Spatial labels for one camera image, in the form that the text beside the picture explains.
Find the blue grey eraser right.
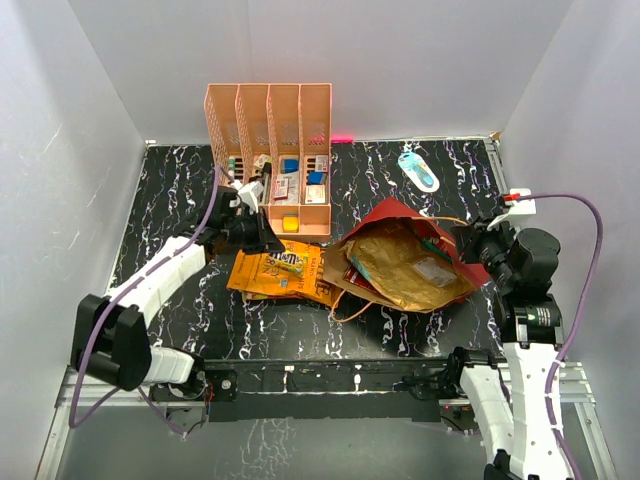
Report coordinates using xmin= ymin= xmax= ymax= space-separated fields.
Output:
xmin=307 ymin=171 xmax=328 ymax=185

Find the colourful candy snack bag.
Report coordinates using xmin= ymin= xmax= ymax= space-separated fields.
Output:
xmin=242 ymin=292 xmax=279 ymax=301

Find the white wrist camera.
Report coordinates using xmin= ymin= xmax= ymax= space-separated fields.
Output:
xmin=230 ymin=180 xmax=264 ymax=213
xmin=487 ymin=188 xmax=537 ymax=231

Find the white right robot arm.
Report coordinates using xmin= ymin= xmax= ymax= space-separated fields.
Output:
xmin=445 ymin=220 xmax=577 ymax=479

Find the red snack packet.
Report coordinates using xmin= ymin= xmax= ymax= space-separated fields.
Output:
xmin=343 ymin=265 xmax=376 ymax=292

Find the red brown paper bag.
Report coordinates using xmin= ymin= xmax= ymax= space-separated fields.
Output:
xmin=323 ymin=197 xmax=489 ymax=313

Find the white flat box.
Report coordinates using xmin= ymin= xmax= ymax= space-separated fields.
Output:
xmin=305 ymin=185 xmax=327 ymax=205

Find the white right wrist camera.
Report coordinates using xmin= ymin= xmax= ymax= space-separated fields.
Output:
xmin=487 ymin=188 xmax=537 ymax=231

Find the blue grey eraser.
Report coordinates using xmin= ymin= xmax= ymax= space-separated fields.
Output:
xmin=307 ymin=171 xmax=328 ymax=185
xmin=280 ymin=158 xmax=300 ymax=174

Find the blue white packaged item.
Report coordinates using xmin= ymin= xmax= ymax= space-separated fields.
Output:
xmin=398 ymin=151 xmax=440 ymax=193

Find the peach plastic desk organizer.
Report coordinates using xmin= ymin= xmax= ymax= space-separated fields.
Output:
xmin=204 ymin=83 xmax=332 ymax=243

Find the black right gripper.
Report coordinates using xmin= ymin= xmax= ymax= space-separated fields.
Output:
xmin=451 ymin=212 xmax=516 ymax=288

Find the white red label packet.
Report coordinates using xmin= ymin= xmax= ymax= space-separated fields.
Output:
xmin=273 ymin=173 xmax=299 ymax=205

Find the yellow candy packet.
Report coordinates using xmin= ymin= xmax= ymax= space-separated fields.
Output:
xmin=267 ymin=251 xmax=309 ymax=277

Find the blue grey eraser back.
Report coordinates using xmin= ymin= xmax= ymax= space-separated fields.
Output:
xmin=280 ymin=158 xmax=300 ymax=174

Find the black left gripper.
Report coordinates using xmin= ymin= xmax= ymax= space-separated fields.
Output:
xmin=223 ymin=207 xmax=286 ymax=256

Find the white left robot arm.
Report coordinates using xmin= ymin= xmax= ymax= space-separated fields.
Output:
xmin=70 ymin=181 xmax=284 ymax=399

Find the grey black stapler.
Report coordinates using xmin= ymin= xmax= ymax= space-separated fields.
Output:
xmin=250 ymin=163 xmax=272 ymax=205

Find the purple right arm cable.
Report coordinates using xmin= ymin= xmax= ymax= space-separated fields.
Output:
xmin=514 ymin=193 xmax=604 ymax=480

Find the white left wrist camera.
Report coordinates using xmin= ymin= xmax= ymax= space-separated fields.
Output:
xmin=230 ymin=180 xmax=264 ymax=213

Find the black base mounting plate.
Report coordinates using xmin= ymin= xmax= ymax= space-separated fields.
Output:
xmin=150 ymin=358 xmax=474 ymax=430

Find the yellow grey stamp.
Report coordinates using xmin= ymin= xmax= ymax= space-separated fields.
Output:
xmin=282 ymin=215 xmax=299 ymax=233

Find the orange snack packet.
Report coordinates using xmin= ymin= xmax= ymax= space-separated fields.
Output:
xmin=227 ymin=240 xmax=341 ymax=307

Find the white red small box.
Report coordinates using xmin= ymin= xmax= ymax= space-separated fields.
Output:
xmin=314 ymin=155 xmax=329 ymax=172

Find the gold snack packet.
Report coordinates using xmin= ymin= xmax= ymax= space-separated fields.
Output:
xmin=342 ymin=230 xmax=474 ymax=311

